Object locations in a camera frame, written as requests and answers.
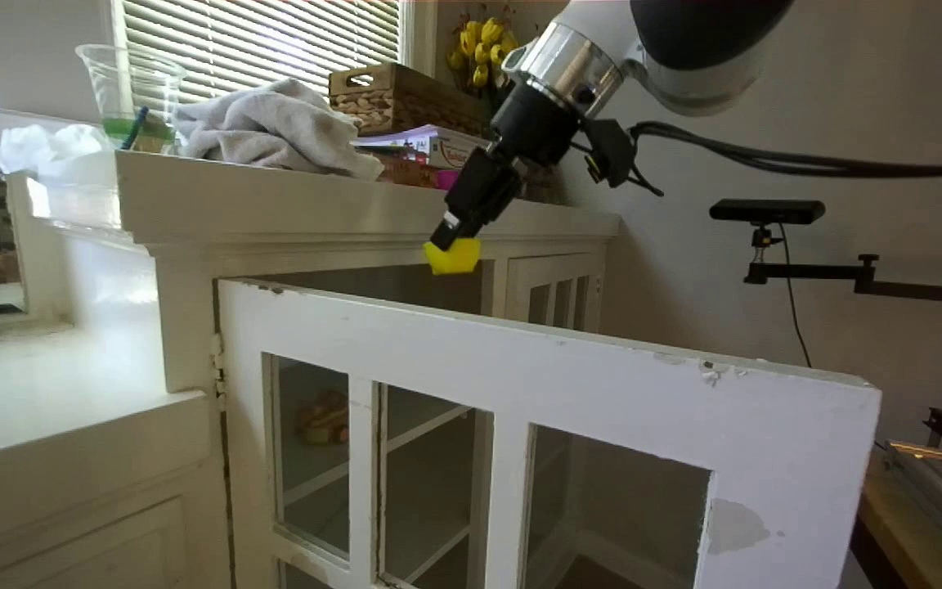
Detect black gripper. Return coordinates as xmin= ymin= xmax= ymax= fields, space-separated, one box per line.
xmin=427 ymin=79 xmax=589 ymax=251

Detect small yellow bowl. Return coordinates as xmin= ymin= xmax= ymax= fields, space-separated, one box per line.
xmin=423 ymin=235 xmax=486 ymax=279

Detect white wooden cabinet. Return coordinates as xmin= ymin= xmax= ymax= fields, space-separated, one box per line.
xmin=113 ymin=147 xmax=625 ymax=589

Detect white paned cabinet door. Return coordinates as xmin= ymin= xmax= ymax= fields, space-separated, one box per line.
xmin=213 ymin=274 xmax=887 ymax=589

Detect stack of papers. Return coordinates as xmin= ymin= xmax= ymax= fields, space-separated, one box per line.
xmin=348 ymin=122 xmax=498 ymax=167

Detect brown wicker basket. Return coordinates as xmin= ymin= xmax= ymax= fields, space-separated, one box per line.
xmin=322 ymin=59 xmax=498 ymax=140

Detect yellow artificial flowers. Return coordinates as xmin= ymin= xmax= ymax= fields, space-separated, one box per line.
xmin=449 ymin=14 xmax=524 ymax=90

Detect gray crumpled towel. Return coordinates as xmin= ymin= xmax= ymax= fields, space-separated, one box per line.
xmin=172 ymin=76 xmax=389 ymax=182

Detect white window blinds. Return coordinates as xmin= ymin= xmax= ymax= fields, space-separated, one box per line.
xmin=116 ymin=0 xmax=408 ymax=109

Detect small green plastic item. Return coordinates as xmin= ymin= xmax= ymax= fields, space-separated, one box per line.
xmin=97 ymin=110 xmax=178 ymax=154

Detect clear plastic cup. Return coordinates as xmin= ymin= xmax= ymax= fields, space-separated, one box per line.
xmin=70 ymin=39 xmax=185 ymax=154

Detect white crumpled plastic bag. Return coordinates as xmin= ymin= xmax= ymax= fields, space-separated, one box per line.
xmin=0 ymin=122 xmax=110 ymax=179

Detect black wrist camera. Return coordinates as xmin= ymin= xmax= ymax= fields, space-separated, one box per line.
xmin=576 ymin=113 xmax=666 ymax=198

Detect black stereo camera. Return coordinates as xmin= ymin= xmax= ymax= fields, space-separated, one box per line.
xmin=706 ymin=196 xmax=830 ymax=230

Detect black camera cable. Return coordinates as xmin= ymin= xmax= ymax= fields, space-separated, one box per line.
xmin=778 ymin=230 xmax=816 ymax=369

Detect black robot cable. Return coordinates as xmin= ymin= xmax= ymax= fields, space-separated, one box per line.
xmin=629 ymin=117 xmax=942 ymax=182

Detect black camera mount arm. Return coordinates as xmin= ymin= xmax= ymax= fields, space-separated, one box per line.
xmin=741 ymin=223 xmax=942 ymax=309

